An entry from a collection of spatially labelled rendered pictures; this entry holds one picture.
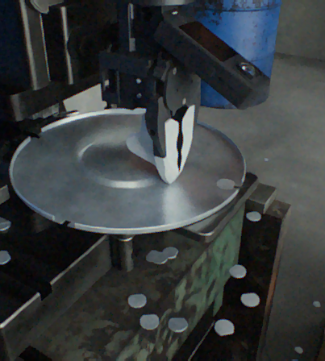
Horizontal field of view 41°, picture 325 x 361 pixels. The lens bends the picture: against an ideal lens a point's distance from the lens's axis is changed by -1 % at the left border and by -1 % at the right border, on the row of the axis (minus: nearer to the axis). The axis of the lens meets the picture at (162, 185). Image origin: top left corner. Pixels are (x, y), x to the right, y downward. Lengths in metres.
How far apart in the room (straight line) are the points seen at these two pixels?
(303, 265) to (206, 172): 1.12
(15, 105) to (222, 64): 0.23
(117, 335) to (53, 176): 0.20
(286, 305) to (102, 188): 1.05
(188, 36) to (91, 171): 0.20
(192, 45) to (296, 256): 1.31
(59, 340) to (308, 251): 1.27
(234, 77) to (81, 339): 0.33
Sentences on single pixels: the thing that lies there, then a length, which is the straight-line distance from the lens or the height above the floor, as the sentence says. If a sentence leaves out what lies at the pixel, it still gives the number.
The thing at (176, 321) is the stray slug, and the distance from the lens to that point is 0.54.
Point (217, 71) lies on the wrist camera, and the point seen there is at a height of 0.93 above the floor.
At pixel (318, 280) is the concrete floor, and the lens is 1.59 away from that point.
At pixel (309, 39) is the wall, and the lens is 3.91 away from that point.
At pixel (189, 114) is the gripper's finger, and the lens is 0.49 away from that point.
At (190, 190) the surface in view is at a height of 0.78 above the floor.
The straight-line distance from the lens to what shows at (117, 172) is 0.52.
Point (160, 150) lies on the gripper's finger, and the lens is 0.46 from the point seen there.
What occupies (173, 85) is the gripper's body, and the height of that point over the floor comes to 0.91.
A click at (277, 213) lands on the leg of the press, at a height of 0.62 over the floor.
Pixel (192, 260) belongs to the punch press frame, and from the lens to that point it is 0.62.
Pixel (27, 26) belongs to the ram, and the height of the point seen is 0.96.
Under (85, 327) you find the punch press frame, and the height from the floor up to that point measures 0.64.
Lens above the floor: 1.06
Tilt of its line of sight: 33 degrees down
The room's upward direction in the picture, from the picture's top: straight up
